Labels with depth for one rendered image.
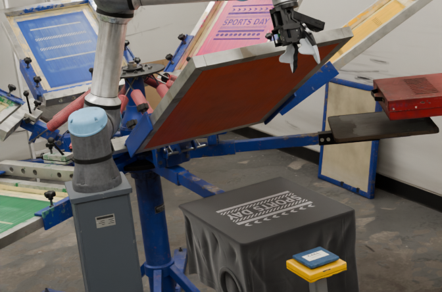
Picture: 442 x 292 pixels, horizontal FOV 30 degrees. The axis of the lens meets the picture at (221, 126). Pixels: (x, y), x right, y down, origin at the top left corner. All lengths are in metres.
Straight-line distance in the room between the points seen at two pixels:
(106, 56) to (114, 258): 0.62
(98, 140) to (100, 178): 0.11
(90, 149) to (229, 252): 0.60
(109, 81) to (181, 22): 4.96
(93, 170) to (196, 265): 0.75
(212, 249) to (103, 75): 0.73
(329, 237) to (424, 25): 2.54
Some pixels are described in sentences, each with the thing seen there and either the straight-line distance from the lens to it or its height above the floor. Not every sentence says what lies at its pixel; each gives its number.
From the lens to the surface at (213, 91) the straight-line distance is 2.74.
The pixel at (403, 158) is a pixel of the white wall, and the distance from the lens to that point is 5.54.
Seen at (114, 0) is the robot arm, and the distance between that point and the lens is 2.40.
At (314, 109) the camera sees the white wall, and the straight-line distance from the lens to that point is 6.29.
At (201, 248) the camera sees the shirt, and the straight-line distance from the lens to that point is 2.95.
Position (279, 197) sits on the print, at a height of 0.95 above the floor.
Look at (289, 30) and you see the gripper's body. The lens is 2.43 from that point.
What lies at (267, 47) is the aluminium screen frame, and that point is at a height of 1.54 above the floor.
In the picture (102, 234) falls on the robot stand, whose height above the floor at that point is 1.07.
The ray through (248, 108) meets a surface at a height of 1.24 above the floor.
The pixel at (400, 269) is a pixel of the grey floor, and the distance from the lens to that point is 4.62.
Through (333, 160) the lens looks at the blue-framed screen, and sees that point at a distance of 5.94.
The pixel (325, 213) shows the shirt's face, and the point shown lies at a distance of 2.82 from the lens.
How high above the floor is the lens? 1.98
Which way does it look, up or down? 15 degrees down
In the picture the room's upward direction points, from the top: 6 degrees counter-clockwise
